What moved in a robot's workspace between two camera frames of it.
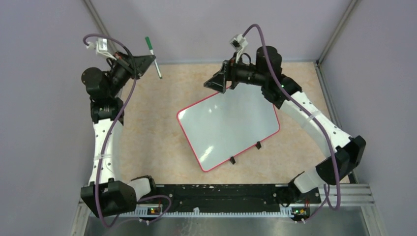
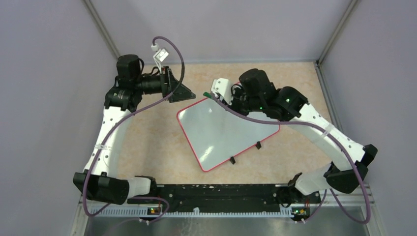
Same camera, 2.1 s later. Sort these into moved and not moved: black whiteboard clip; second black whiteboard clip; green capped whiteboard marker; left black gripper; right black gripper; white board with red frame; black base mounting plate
Moved: green capped whiteboard marker; right black gripper; left black gripper
Not moved: second black whiteboard clip; black base mounting plate; black whiteboard clip; white board with red frame
